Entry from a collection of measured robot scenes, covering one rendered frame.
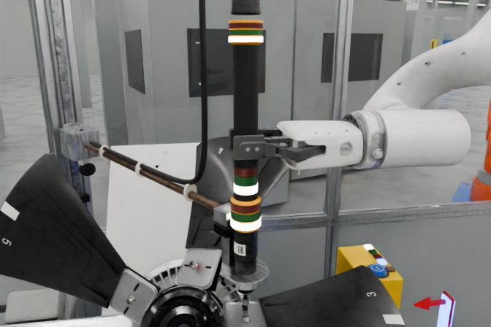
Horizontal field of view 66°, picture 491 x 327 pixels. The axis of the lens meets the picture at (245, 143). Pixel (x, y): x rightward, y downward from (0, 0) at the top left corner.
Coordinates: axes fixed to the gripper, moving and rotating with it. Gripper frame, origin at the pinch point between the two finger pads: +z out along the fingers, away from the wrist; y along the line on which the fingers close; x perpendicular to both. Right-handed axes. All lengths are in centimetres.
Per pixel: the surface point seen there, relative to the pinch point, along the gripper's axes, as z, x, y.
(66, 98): 39, -1, 55
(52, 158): 29.2, -4.9, 12.2
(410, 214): -75, -49, 70
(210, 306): 5.2, -22.8, -3.6
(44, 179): 30.2, -8.0, 11.0
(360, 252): -37, -40, 34
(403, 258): -75, -67, 70
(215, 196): 3.2, -13.5, 13.8
